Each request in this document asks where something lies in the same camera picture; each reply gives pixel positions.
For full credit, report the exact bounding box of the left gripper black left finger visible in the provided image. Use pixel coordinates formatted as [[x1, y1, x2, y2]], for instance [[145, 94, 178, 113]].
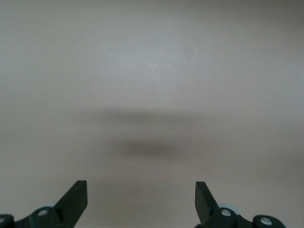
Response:
[[14, 180, 88, 228]]

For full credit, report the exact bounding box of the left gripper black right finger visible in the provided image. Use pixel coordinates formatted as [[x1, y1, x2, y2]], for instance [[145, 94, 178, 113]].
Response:
[[194, 181, 253, 228]]

